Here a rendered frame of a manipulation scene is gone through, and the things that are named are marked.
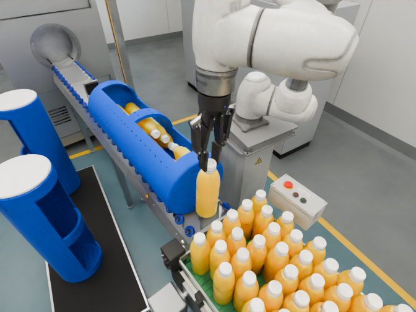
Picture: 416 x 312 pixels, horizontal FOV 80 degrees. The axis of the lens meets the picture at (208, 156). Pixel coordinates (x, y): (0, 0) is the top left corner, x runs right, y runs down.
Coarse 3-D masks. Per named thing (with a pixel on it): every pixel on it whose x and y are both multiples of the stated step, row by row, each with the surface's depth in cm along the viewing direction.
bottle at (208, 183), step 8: (216, 168) 72; (200, 176) 72; (208, 176) 71; (216, 176) 72; (200, 184) 73; (208, 184) 72; (216, 184) 73; (200, 192) 75; (208, 192) 74; (216, 192) 75; (200, 200) 77; (208, 200) 76; (216, 200) 78; (200, 208) 80; (208, 208) 78; (216, 208) 82; (208, 216) 81
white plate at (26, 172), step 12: (24, 156) 125; (36, 156) 125; (0, 168) 118; (12, 168) 118; (24, 168) 118; (36, 168) 118; (48, 168) 118; (0, 180) 112; (12, 180) 112; (24, 180) 112; (36, 180) 112; (0, 192) 107; (12, 192) 107; (24, 192) 108
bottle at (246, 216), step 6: (240, 210) 95; (246, 210) 93; (252, 210) 95; (240, 216) 95; (246, 216) 94; (252, 216) 95; (246, 222) 95; (252, 222) 97; (246, 228) 98; (246, 234) 101
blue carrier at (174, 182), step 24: (96, 96) 137; (120, 96) 153; (96, 120) 141; (120, 120) 119; (168, 120) 127; (120, 144) 118; (144, 144) 105; (144, 168) 103; (168, 168) 94; (192, 168) 93; (168, 192) 92; (192, 192) 101
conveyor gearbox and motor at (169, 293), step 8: (168, 288) 95; (176, 288) 96; (152, 296) 93; (160, 296) 93; (168, 296) 93; (176, 296) 93; (184, 296) 97; (152, 304) 91; (160, 304) 91; (168, 304) 91; (176, 304) 91; (184, 304) 91
